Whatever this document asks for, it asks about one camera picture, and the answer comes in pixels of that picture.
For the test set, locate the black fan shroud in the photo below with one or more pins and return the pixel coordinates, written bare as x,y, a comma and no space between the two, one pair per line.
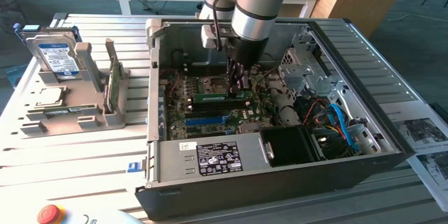
291,146

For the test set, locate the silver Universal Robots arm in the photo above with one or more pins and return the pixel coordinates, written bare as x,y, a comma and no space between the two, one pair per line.
249,3

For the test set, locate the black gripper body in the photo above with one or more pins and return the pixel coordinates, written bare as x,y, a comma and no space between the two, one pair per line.
249,49

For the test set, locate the green motherboard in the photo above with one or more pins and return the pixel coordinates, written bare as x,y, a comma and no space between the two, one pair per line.
209,127

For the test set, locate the black open PC case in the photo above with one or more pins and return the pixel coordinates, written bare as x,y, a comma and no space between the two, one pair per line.
265,190

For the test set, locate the wooden cabinet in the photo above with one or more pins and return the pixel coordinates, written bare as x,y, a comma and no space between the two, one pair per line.
353,1

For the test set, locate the red emergency stop button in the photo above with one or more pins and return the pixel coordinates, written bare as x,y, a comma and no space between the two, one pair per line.
49,214

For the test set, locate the printed instruction paper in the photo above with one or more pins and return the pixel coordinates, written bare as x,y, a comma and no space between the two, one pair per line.
425,140

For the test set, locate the green RAM stick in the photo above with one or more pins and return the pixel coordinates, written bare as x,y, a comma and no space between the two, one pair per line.
211,97
63,110

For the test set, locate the green graphics card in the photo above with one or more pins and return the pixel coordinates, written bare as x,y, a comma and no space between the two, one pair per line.
113,87

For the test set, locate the grey parts rack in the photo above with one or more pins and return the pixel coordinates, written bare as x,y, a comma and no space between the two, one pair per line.
89,119

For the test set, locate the grey teach pendant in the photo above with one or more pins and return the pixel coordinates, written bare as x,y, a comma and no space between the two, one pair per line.
104,217

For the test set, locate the metal disk bay cage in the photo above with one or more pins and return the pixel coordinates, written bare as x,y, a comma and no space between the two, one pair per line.
308,77

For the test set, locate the CPU socket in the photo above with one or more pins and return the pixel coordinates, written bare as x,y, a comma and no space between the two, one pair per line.
213,84

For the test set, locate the grey power supply unit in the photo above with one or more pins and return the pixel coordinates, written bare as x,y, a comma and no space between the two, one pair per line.
216,157

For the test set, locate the blue expansion slot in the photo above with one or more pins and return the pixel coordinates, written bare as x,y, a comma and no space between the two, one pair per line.
204,121

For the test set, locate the hard disk blue label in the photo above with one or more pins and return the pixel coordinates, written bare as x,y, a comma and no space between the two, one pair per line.
56,53

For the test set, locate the silver CPU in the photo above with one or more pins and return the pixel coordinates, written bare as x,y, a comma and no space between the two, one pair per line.
52,96

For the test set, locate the black RAM slot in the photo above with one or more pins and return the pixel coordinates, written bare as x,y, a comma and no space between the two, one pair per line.
213,106

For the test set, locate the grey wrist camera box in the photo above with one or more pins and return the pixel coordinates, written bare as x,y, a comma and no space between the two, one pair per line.
209,36

